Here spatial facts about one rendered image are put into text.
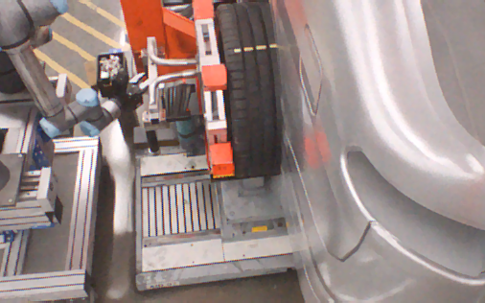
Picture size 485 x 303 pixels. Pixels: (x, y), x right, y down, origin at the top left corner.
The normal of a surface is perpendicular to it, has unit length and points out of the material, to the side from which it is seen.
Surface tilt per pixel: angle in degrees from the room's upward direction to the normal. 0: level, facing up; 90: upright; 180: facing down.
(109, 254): 0
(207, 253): 0
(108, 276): 0
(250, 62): 29
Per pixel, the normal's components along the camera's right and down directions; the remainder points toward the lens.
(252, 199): -0.01, -0.62
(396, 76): -0.31, -0.39
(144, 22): 0.13, 0.78
